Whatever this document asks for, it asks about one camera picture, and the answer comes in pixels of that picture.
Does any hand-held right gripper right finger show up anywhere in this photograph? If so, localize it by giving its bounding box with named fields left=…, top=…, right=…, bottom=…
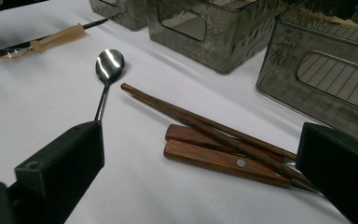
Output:
left=296, top=121, right=358, bottom=224

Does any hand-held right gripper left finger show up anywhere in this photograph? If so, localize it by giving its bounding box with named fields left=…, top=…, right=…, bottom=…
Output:
left=14, top=120, right=105, bottom=224

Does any stainless steel spoon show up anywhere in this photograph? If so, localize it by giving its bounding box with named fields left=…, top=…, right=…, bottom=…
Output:
left=93, top=49, right=126, bottom=122

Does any smoky clear plastic bin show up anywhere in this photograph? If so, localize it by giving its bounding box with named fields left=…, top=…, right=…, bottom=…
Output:
left=255, top=0, right=358, bottom=148
left=145, top=0, right=307, bottom=75
left=88, top=0, right=148, bottom=31

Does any wooden handled fork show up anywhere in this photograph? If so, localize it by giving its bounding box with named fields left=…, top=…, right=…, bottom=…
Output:
left=165, top=123, right=296, bottom=166

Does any wooden handled knife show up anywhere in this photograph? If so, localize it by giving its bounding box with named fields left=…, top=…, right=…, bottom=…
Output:
left=163, top=139, right=324, bottom=197

